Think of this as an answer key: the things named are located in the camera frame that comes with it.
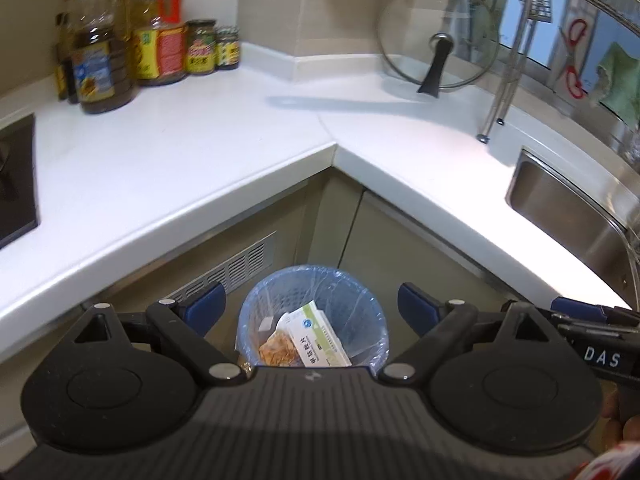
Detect small dark sauce bottle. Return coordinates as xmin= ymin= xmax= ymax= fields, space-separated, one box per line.
xmin=53 ymin=12 xmax=76 ymax=104

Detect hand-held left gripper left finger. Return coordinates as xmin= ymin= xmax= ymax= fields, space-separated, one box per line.
xmin=65 ymin=282 xmax=247 ymax=387

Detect green cloth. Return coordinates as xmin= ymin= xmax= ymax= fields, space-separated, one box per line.
xmin=594 ymin=42 xmax=640 ymax=126

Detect yellow oil bottle red handle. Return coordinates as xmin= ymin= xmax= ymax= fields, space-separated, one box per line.
xmin=132 ymin=0 xmax=189 ymax=87

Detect yellow-capped oil bottle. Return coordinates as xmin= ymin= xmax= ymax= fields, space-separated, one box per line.
xmin=62 ymin=0 xmax=84 ymax=61

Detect red white patterned clothing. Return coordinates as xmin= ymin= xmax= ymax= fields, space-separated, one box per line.
xmin=574 ymin=441 xmax=640 ymax=480

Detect red scissors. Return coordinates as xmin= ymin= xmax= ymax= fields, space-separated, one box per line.
xmin=559 ymin=18 xmax=590 ymax=100

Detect plastic bin with blue liner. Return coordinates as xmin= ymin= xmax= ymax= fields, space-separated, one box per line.
xmin=235 ymin=264 xmax=390 ymax=377

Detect glass pot lid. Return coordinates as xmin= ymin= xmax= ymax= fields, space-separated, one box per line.
xmin=377 ymin=0 xmax=501 ymax=99

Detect large dark oil bottle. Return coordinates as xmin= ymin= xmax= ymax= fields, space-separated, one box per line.
xmin=69 ymin=0 xmax=136 ymax=114

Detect person's right hand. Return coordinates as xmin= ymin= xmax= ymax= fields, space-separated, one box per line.
xmin=602 ymin=389 xmax=640 ymax=456

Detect steel sink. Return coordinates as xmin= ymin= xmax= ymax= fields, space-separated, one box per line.
xmin=504 ymin=147 xmax=640 ymax=307

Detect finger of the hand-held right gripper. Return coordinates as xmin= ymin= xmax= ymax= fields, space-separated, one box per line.
xmin=549 ymin=296 xmax=640 ymax=334

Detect black stove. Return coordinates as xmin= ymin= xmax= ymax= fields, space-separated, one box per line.
xmin=0 ymin=113 xmax=40 ymax=250

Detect small pickle jar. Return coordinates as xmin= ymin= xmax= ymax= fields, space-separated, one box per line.
xmin=215 ymin=25 xmax=241 ymax=71

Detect cabinet vent grille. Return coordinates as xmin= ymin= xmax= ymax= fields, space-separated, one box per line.
xmin=164 ymin=232 xmax=277 ymax=306

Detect orange snack wrapper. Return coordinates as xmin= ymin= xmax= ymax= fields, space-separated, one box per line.
xmin=258 ymin=332 xmax=304 ymax=367

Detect metal dish rack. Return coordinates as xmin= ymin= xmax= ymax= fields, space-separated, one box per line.
xmin=475 ymin=0 xmax=640 ymax=144

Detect white green medicine box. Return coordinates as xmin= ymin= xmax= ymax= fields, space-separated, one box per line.
xmin=279 ymin=299 xmax=354 ymax=369

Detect large pickle jar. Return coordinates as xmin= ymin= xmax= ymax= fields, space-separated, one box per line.
xmin=185 ymin=19 xmax=219 ymax=76

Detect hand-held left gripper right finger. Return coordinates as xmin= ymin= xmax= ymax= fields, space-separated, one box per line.
xmin=379 ymin=283 xmax=562 ymax=387

